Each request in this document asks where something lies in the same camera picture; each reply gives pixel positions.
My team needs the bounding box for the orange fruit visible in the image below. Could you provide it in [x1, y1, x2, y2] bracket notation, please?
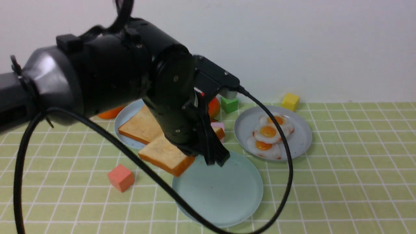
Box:
[98, 106, 126, 120]

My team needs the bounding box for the green checkered tablecloth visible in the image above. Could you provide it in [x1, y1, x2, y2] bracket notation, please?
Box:
[0, 102, 416, 234]

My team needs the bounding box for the green cube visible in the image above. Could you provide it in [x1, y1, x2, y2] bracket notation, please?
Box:
[220, 97, 238, 114]

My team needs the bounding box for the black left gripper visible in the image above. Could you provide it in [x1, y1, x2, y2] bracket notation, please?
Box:
[143, 91, 230, 167]

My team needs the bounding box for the light blue bread plate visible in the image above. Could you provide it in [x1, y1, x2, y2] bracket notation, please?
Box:
[113, 99, 145, 150]

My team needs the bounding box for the yellow cube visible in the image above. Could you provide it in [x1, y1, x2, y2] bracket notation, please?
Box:
[282, 93, 300, 112]

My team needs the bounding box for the fried egg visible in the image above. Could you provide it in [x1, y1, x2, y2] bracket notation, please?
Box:
[246, 137, 282, 160]
[252, 124, 282, 144]
[259, 112, 295, 134]

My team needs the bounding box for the teal empty plate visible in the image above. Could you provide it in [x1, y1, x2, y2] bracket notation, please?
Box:
[171, 151, 264, 228]

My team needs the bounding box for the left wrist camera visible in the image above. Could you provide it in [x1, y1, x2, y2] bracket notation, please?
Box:
[193, 55, 240, 99]

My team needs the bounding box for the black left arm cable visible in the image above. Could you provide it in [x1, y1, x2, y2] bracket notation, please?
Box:
[13, 85, 294, 234]

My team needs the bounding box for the toast slice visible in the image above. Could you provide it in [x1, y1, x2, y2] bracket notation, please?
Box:
[138, 126, 196, 177]
[118, 105, 163, 145]

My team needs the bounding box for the salmon red cube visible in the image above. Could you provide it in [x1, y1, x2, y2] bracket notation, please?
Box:
[107, 164, 135, 193]

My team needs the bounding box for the pink block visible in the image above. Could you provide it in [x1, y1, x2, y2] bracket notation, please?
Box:
[211, 122, 225, 143]

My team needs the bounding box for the grey egg plate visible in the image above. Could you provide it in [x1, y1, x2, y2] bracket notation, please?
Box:
[234, 106, 312, 162]

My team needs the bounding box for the red yellow apple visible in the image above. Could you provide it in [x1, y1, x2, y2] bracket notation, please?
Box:
[208, 97, 220, 122]

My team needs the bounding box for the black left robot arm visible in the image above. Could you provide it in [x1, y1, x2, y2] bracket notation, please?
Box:
[1, 18, 230, 166]

